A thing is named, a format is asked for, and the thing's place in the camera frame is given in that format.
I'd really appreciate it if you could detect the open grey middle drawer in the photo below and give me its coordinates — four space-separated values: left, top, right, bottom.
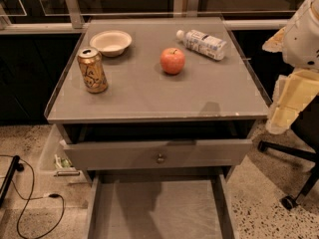
83 174 240 239

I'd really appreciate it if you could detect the white paper bowl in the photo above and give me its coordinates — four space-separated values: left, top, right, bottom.
90 30 132 58

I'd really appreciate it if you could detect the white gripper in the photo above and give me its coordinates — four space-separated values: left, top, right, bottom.
262 0 319 134

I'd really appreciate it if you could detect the round metal drawer knob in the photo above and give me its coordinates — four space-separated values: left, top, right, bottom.
157 154 165 164

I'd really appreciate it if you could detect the grey drawer cabinet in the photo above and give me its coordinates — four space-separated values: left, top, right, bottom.
46 18 267 190

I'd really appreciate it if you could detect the gold soda can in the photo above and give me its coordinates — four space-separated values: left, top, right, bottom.
77 47 108 94

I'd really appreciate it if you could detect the clear plastic water bottle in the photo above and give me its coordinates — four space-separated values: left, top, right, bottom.
176 30 227 61

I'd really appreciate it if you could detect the black office chair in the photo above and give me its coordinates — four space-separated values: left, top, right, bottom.
257 96 319 210

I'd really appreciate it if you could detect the black cable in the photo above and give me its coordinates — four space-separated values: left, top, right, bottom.
0 154 66 239

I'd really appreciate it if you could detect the black floor stand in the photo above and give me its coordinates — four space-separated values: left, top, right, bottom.
0 155 24 207

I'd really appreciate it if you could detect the metal railing post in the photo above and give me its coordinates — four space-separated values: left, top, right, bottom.
173 0 199 17
65 0 84 29

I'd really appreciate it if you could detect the clear plastic storage bin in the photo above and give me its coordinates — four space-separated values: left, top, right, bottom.
37 125 87 183

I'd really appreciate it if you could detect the metal railing post centre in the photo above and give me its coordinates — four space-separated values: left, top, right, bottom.
173 0 199 17

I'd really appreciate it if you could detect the grey top drawer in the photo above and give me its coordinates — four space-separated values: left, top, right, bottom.
64 139 252 171

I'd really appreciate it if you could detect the red apple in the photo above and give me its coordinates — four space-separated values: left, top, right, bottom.
159 48 185 75

